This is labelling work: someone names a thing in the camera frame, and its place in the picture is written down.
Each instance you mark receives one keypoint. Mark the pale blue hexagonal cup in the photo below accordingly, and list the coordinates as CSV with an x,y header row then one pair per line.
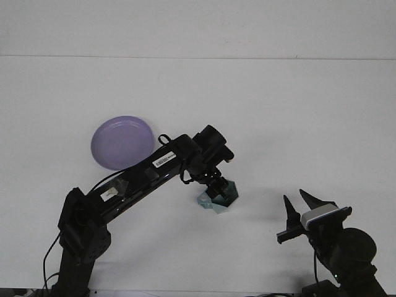
x,y
221,207

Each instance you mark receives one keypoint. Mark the pale purple round plate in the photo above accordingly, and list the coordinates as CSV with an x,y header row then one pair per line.
x,y
120,142

